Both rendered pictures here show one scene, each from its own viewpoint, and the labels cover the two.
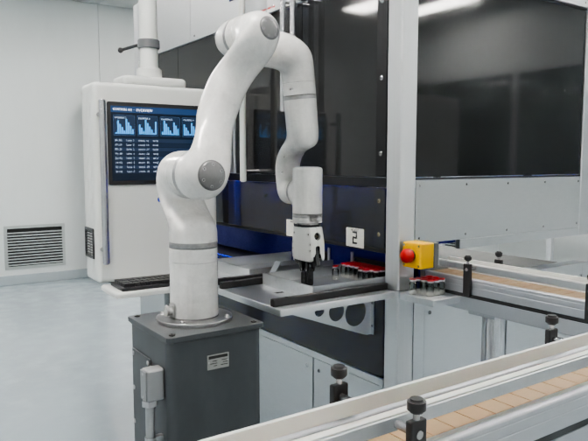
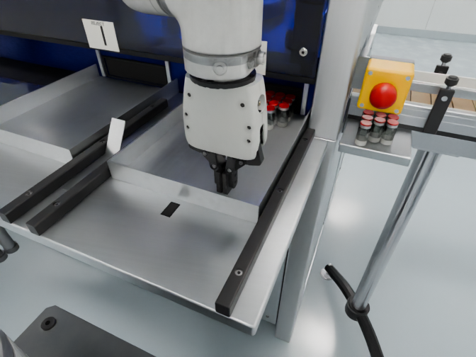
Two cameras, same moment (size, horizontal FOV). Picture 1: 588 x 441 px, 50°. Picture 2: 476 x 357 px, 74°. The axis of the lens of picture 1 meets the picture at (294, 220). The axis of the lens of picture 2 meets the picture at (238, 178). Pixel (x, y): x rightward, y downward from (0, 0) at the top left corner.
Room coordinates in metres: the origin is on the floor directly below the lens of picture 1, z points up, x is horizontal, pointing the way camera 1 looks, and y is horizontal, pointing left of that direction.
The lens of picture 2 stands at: (1.44, 0.13, 1.21)
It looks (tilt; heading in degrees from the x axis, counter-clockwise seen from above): 39 degrees down; 328
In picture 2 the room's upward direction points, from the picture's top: straight up
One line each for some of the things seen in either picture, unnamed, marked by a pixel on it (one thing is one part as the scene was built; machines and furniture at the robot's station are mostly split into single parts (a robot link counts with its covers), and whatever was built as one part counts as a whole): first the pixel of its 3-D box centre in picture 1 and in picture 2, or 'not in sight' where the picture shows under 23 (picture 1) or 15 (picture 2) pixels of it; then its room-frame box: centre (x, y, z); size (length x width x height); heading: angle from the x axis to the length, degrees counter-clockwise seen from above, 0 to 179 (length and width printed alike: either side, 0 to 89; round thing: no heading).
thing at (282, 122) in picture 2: (359, 273); (247, 108); (1.95, -0.21, 0.91); 0.18 x 0.02 x 0.05; 35
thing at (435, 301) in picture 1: (433, 297); (376, 137); (1.76, -0.40, 0.87); 0.14 x 0.13 x 0.02; 125
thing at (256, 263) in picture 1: (272, 264); (87, 104); (2.17, 0.08, 0.90); 0.34 x 0.26 x 0.04; 125
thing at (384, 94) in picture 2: (408, 255); (383, 95); (1.72, -0.32, 1.00); 0.04 x 0.04 x 0.04; 35
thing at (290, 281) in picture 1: (332, 279); (225, 136); (1.89, -0.12, 0.90); 0.34 x 0.26 x 0.04; 125
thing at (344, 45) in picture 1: (342, 83); not in sight; (2.01, -0.15, 1.51); 0.43 x 0.01 x 0.59; 35
